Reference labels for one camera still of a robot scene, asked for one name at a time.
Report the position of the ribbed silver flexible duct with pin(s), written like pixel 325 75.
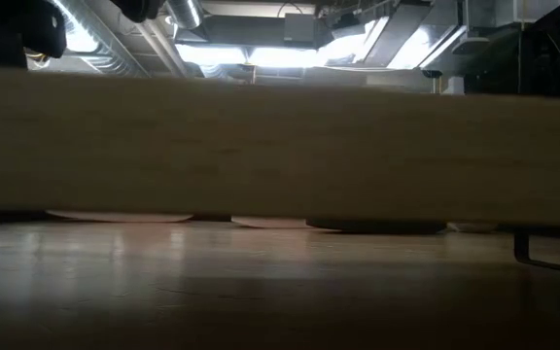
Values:
pixel 105 44

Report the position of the grey ceiling junction box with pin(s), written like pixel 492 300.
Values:
pixel 299 26

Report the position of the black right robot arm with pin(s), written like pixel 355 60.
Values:
pixel 557 53

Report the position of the silver round ceiling duct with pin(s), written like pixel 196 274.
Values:
pixel 185 12

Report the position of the black rubber slide sandal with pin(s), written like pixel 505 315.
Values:
pixel 372 226

